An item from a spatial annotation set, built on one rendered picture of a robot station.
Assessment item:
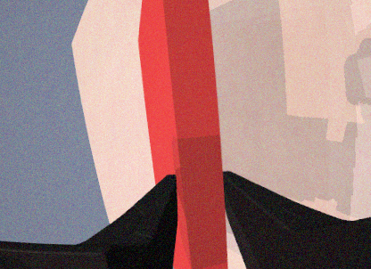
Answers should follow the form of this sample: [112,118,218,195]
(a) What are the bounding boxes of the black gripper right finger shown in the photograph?
[222,170,371,269]

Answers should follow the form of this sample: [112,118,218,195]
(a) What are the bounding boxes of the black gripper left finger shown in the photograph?
[0,174,177,269]

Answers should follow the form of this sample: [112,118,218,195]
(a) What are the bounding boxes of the red panel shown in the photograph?
[138,0,228,269]

